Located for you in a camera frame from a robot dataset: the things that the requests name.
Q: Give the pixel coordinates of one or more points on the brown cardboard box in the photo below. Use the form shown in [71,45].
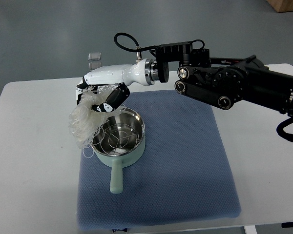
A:
[281,6]

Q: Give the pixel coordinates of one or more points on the white table leg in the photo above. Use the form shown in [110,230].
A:
[250,229]

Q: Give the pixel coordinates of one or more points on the white vermicelli noodle bundle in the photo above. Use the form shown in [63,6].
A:
[84,122]

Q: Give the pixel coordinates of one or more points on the mint green steel pot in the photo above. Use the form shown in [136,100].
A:
[117,163]

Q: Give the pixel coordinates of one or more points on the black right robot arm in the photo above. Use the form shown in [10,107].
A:
[222,82]

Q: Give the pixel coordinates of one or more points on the blue quilted table mat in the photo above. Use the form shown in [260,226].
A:
[183,174]

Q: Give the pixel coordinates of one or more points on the wire steamer rack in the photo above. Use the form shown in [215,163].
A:
[117,139]

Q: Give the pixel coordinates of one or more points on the upper metal floor plate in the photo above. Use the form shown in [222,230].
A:
[94,56]

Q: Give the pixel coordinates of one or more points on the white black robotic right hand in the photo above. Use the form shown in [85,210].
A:
[144,73]

